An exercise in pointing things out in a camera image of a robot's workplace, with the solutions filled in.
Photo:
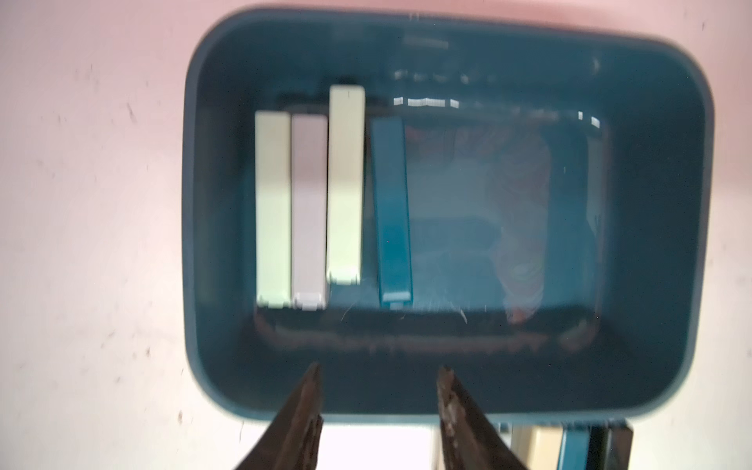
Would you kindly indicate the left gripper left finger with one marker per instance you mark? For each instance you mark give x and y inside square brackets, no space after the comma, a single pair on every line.
[291,441]

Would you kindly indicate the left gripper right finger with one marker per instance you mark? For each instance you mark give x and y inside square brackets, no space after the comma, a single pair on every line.
[469,441]

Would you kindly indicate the dark teal clip bar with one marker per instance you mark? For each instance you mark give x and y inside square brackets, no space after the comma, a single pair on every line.
[391,212]

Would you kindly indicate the teal plastic storage box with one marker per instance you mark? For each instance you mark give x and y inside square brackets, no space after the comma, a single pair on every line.
[558,187]

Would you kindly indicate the grey clip bar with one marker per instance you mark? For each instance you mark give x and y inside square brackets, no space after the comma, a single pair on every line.
[309,211]

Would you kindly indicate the pale green clip bar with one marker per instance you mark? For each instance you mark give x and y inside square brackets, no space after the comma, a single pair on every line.
[345,184]

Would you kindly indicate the light green clip bar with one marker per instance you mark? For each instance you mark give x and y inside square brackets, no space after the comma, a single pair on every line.
[273,196]

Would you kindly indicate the cream clip bar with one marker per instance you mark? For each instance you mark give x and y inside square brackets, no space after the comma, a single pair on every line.
[538,447]

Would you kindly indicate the black clip bar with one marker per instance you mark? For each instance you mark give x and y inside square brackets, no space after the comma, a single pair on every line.
[610,447]

